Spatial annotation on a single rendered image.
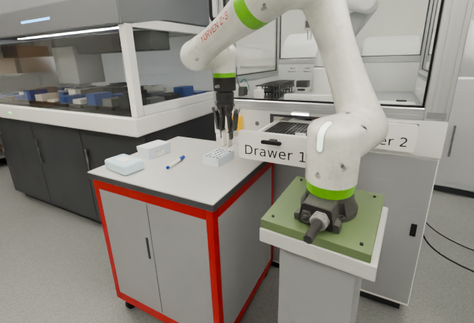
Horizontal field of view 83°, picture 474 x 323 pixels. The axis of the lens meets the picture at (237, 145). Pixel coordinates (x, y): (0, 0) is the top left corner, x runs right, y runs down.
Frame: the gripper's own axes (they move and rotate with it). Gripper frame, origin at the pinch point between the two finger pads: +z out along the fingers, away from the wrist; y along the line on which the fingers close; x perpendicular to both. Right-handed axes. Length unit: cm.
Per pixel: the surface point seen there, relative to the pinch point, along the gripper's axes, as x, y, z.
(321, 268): -35, 51, 19
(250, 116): 24.5, -1.6, -5.3
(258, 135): -8.0, 19.6, -5.9
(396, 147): 27, 63, 3
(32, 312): -60, -82, 86
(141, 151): -16.1, -37.2, 6.5
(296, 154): -7.0, 34.0, -0.7
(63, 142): -2, -138, 20
